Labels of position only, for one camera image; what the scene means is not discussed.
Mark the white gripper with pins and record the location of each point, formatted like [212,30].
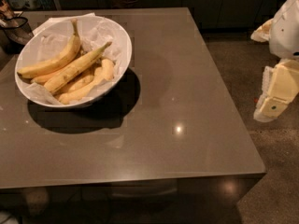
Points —
[286,32]

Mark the long spotted yellow banana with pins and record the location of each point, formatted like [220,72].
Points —
[74,69]

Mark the short banana at right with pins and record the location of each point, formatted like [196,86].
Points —
[108,69]

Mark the white bowl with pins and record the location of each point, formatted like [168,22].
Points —
[73,62]

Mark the top curved yellow banana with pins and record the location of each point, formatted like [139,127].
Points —
[59,61]

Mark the lower long yellow banana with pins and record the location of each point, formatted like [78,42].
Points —
[67,98]

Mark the small banana under left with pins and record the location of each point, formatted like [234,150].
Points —
[44,78]

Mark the white paper liner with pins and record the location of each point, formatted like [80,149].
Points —
[49,39]

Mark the black wire basket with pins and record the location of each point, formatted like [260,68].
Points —
[18,33]

